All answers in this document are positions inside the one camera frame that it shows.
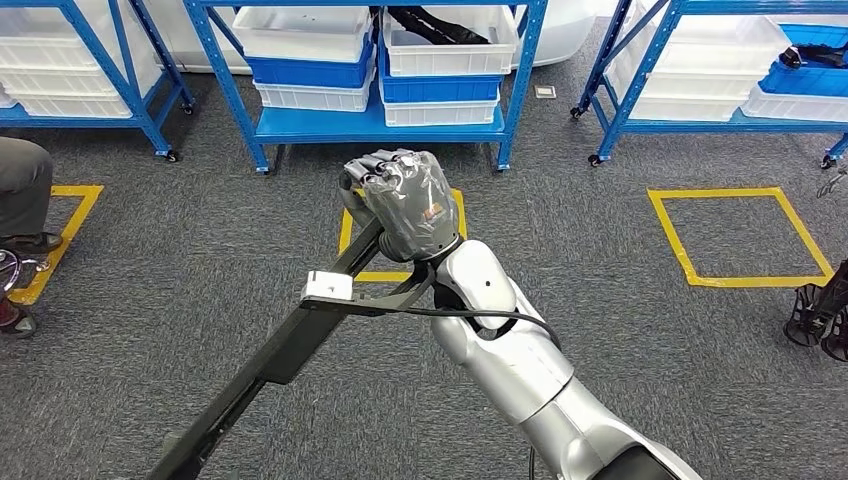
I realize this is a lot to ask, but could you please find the small black humanoid robot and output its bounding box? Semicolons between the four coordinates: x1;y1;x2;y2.
783;258;848;364

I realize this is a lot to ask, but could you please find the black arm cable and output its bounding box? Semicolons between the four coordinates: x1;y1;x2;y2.
404;304;563;352

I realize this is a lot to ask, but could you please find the person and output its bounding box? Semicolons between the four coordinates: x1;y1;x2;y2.
0;135;64;340

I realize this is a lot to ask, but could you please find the blue plastic bin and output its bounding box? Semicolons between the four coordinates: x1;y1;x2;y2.
757;23;848;99
379;56;505;105
245;36;377;90

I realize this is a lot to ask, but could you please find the yellow floor tape square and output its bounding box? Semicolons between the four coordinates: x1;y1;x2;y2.
337;188;468;284
647;187;836;289
6;185;105;306

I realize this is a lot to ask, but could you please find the blue metal shelf rack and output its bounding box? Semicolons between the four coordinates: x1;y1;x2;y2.
0;0;197;164
182;0;550;175
570;0;848;170

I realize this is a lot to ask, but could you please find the chrome stool black seat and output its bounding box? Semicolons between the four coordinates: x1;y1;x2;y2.
0;248;51;313

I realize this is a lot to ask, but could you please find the long black plastic part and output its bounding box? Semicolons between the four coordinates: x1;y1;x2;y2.
142;217;386;480

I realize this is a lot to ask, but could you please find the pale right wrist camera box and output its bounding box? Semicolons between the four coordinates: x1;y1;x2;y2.
299;270;354;303

